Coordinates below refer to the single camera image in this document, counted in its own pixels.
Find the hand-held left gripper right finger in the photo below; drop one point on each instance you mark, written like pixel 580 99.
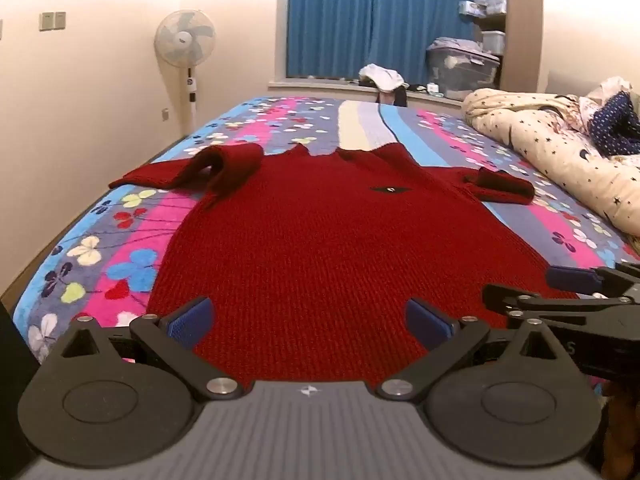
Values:
pixel 427 321

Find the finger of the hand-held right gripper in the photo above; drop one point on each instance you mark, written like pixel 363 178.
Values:
pixel 570 277
pixel 560 307

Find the blue curtain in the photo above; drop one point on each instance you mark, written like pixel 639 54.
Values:
pixel 370 15

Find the floral striped bed blanket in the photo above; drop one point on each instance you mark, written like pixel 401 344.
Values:
pixel 75 260

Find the navy dotted cloth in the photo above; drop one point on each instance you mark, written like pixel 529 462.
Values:
pixel 615 125

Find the white clothes pile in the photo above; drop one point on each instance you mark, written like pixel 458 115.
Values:
pixel 382 77

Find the black cloth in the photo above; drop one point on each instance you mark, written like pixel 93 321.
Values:
pixel 401 96

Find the wooden shelf unit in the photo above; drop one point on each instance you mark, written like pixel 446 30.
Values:
pixel 522 20

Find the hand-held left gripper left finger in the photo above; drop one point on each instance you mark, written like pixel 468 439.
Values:
pixel 192 321

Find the red knitted sweater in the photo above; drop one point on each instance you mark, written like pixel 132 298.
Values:
pixel 310 240

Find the cream star-printed quilt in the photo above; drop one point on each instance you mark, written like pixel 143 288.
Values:
pixel 540 135

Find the large clear storage box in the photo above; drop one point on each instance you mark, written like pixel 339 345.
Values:
pixel 462 72

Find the white standing fan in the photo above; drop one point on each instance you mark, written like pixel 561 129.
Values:
pixel 185 37

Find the beige wall switch plate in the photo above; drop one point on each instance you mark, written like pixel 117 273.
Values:
pixel 60 20
pixel 46 21

